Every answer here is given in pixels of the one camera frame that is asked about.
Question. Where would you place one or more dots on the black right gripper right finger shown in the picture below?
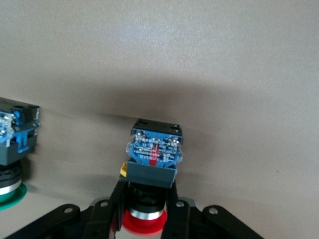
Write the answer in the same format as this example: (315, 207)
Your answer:
(178, 219)

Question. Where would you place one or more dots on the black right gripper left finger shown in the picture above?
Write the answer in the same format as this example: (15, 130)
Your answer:
(107, 216)

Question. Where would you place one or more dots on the red push button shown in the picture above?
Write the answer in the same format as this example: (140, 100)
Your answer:
(149, 174)

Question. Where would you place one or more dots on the green push button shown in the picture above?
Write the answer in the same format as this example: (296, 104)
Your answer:
(15, 149)

